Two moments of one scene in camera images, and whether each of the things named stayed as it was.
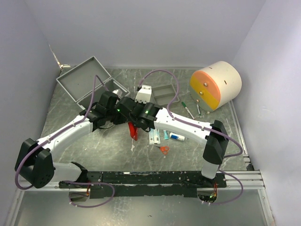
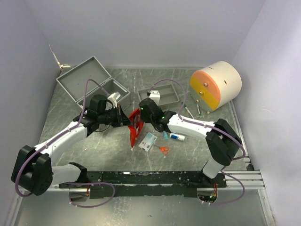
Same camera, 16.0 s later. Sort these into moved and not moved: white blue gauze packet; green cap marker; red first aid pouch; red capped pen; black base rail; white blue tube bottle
Moved: red first aid pouch; white blue gauze packet
Not moved: white blue tube bottle; green cap marker; black base rail; red capped pen
